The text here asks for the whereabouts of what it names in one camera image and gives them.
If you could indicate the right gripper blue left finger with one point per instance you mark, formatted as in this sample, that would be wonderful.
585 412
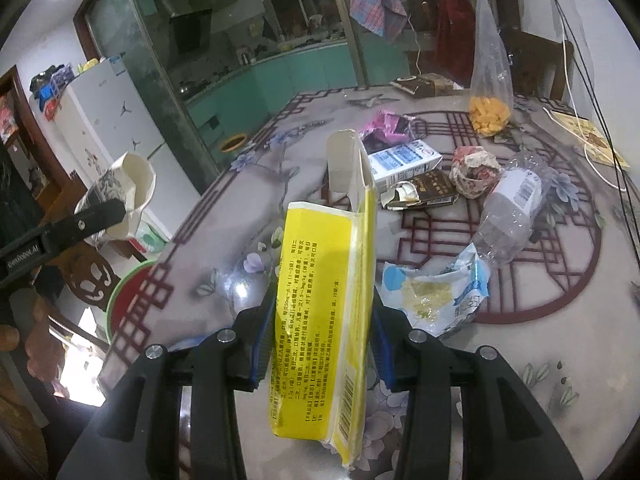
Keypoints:
176 409

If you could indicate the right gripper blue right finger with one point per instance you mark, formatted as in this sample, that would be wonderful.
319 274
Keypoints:
506 433

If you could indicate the crushed white paper cup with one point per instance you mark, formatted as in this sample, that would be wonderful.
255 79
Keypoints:
132 180

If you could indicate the blue white torn wrapper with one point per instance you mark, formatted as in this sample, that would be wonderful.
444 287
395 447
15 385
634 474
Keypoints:
438 303

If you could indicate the clear plastic bottle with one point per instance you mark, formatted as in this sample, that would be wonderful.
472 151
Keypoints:
510 209

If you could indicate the yellow cardboard box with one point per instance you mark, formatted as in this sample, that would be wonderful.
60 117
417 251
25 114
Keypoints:
324 303

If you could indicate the dark brown cigarette box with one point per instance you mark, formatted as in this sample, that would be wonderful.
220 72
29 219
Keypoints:
431 190

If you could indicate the red white paper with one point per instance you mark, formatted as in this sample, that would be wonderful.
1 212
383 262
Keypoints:
474 171

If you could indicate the white blue milk carton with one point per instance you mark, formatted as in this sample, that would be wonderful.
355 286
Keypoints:
401 163

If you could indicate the pink plastic wrapper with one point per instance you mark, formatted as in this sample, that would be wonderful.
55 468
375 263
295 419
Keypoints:
389 128

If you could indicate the green yellow trash bin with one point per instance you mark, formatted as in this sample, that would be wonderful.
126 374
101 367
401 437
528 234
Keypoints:
233 143

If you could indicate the teal kitchen cabinets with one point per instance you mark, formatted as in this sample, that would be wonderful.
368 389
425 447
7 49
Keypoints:
244 100

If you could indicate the person's left hand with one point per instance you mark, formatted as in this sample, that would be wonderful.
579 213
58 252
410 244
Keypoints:
45 354

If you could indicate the carved dark wooden chair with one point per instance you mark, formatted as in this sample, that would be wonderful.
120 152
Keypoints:
87 274

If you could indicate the red green plastic basin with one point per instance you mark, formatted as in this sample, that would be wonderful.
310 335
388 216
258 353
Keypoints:
122 296

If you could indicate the green detergent bottle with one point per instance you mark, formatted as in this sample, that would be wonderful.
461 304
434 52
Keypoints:
147 240

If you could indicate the white refrigerator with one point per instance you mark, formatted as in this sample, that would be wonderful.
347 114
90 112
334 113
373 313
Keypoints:
98 117

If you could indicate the black range hood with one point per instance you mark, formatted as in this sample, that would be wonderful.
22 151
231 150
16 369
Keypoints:
190 32

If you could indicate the yellow booklet on table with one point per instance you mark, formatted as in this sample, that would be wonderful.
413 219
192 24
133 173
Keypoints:
590 137

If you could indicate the clear bag with orange snacks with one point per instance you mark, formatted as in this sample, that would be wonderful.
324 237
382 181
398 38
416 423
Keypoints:
491 91

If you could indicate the brown snack package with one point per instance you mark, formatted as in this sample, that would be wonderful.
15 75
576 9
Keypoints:
426 86

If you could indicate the red hanging garment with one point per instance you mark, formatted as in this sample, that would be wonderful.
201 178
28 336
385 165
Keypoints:
455 39

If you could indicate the brown hanging handbag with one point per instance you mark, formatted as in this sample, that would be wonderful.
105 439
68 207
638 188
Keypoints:
423 15

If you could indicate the wooden chair at wall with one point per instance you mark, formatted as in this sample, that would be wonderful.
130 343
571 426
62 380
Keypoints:
537 64

